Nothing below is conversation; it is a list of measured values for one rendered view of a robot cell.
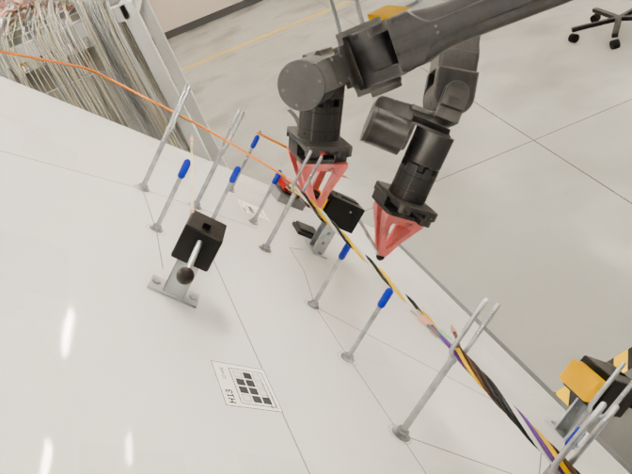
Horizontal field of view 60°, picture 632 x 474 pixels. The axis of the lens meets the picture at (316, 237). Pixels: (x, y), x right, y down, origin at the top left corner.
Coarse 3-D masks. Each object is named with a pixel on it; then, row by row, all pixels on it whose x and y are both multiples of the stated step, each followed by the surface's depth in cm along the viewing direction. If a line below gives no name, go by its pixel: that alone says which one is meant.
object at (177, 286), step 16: (192, 224) 45; (208, 224) 47; (224, 224) 49; (192, 240) 45; (208, 240) 45; (176, 256) 45; (192, 256) 43; (208, 256) 45; (176, 272) 47; (192, 272) 41; (160, 288) 48; (176, 288) 47; (192, 304) 48
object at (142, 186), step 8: (184, 88) 65; (184, 96) 63; (176, 112) 65; (176, 120) 64; (168, 128) 65; (160, 144) 66; (160, 152) 66; (152, 160) 66; (152, 168) 67; (136, 184) 67; (144, 184) 67
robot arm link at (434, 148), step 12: (420, 120) 77; (420, 132) 77; (432, 132) 76; (444, 132) 78; (420, 144) 77; (432, 144) 76; (444, 144) 76; (408, 156) 78; (420, 156) 77; (432, 156) 77; (444, 156) 78; (420, 168) 78; (432, 168) 77
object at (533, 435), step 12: (420, 312) 47; (432, 324) 46; (456, 336) 46; (456, 348) 44; (468, 360) 43; (468, 372) 43; (480, 372) 42; (480, 384) 41; (492, 384) 41; (492, 396) 40; (504, 396) 40; (504, 408) 39; (516, 408) 39; (516, 420) 38; (528, 420) 38; (528, 432) 37; (540, 444) 36; (552, 444) 36; (552, 456) 35; (564, 468) 34; (576, 468) 34
